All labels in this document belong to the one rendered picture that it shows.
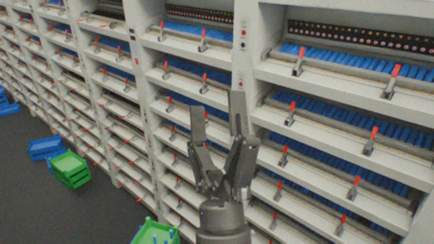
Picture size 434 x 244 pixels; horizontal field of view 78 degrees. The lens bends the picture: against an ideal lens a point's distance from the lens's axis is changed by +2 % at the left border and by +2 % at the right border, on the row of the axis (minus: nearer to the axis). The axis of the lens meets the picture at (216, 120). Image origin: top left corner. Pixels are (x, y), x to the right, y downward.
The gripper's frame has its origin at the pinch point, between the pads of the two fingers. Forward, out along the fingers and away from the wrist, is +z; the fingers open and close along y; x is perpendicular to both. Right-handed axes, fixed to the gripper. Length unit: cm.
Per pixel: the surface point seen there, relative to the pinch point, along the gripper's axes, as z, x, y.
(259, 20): 35, -35, -25
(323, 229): -42, -67, -34
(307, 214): -37, -66, -40
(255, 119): 3, -45, -43
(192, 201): -39, -50, -117
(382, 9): 24, -45, 8
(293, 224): -45, -72, -54
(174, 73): 33, -30, -88
